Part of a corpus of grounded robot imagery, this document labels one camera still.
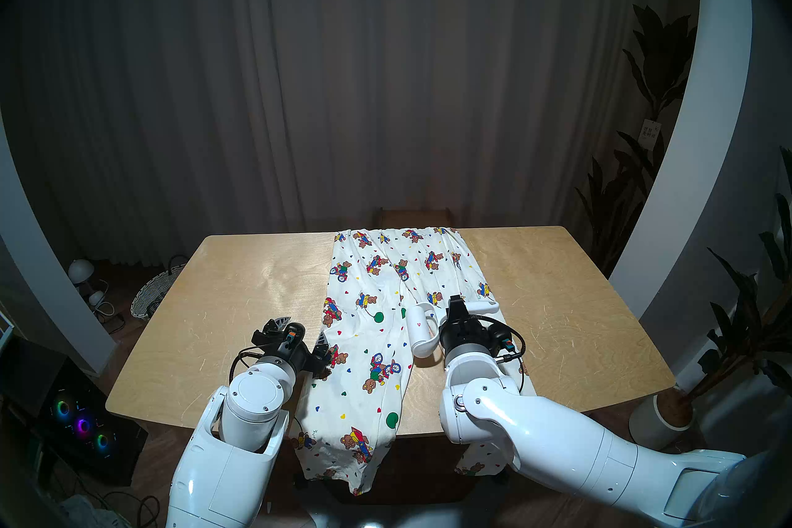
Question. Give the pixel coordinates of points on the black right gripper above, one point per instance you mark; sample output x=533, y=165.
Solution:
x=464, y=336

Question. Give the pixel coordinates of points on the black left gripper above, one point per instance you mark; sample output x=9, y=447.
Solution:
x=288, y=350

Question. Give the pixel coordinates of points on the white lint roller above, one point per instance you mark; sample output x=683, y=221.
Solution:
x=421, y=332

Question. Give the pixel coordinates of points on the white bear print pants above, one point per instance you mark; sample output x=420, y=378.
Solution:
x=371, y=279

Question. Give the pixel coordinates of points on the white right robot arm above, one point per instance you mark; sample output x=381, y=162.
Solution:
x=544, y=440

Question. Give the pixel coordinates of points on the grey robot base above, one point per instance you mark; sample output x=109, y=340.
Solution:
x=383, y=517

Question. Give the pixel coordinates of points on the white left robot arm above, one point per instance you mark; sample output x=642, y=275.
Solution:
x=247, y=409

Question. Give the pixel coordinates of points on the potted plant in white pot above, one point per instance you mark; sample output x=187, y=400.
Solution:
x=659, y=418

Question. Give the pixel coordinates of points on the black computer with RGB fans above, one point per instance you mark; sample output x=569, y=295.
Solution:
x=80, y=424

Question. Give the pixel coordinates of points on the white paper tag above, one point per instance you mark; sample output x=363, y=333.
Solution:
x=649, y=134

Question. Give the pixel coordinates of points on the grey pleated curtain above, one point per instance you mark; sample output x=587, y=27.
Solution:
x=340, y=69

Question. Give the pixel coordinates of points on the narrow white arch pillar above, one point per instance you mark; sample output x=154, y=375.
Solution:
x=37, y=273

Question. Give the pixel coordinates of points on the wide white arch pillar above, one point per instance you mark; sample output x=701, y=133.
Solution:
x=699, y=131

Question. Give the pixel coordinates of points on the tall dark leafy plant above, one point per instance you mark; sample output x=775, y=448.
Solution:
x=659, y=56

